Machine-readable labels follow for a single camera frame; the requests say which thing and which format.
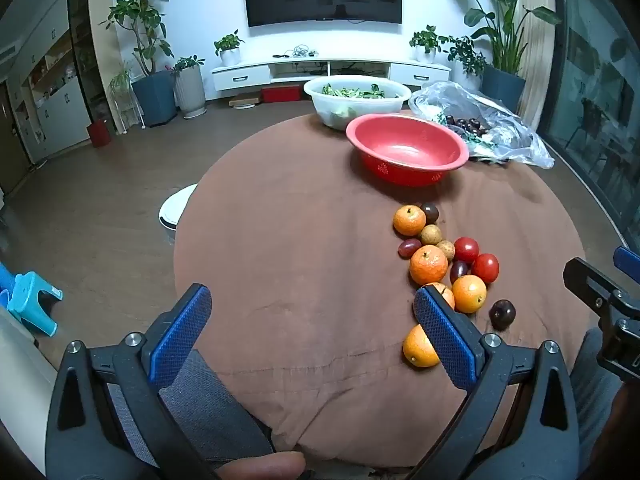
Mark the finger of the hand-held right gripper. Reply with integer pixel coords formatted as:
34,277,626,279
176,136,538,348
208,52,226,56
614,246,640,273
563,257,640,318

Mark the tangle of cables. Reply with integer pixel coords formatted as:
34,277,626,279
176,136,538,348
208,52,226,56
272,45,321,58

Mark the potted plant ribbed white pot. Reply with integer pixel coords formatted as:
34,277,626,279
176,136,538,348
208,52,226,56
172,55,207,120

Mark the pile of dark cherries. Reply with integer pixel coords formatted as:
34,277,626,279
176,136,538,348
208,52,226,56
445,116,486,137

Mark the orange mandarin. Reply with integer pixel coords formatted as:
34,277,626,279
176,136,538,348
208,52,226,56
409,245,449,286
393,204,427,237
421,282,456,311
451,275,487,314
402,324,441,368

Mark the clear plastic bag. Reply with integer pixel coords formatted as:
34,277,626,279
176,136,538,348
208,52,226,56
409,81,556,169

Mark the white plastic basin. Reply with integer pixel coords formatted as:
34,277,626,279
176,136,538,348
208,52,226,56
303,75,412,130

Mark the red box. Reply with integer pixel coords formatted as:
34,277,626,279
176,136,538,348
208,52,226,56
261,86,303,103

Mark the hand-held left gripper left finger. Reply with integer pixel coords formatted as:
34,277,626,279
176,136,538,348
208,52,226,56
45,284,221,480

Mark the red bin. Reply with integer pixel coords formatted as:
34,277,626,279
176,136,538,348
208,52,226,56
87,119,112,148

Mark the white television cabinet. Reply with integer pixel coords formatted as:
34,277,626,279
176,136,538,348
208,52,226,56
210,57,451,92

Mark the potted tree blue-grey pot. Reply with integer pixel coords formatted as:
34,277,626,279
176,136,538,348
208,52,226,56
102,0,178,128

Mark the red plastic basin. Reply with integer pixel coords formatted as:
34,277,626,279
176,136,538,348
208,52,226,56
346,114,470,187

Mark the blue plastic stool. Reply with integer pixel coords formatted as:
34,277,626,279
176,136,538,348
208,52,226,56
0,260,64,336

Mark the bushy plant tall white pot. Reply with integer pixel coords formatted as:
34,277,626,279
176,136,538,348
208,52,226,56
440,35,487,92

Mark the small potted plant white pot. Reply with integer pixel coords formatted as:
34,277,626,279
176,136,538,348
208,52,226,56
409,25,441,64
214,30,246,67

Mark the glass sliding door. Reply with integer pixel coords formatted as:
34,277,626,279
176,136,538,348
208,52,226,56
542,0,640,241

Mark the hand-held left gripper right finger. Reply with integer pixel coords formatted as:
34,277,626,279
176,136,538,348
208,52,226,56
407,287,581,480

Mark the large leafy plant dark pot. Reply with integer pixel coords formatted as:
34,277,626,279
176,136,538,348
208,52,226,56
435,0,563,118

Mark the red cherry tomato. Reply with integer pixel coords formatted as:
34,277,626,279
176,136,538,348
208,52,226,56
472,253,500,284
453,237,480,264

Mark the white round stool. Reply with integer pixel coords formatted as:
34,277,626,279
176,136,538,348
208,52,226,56
158,183,200,246

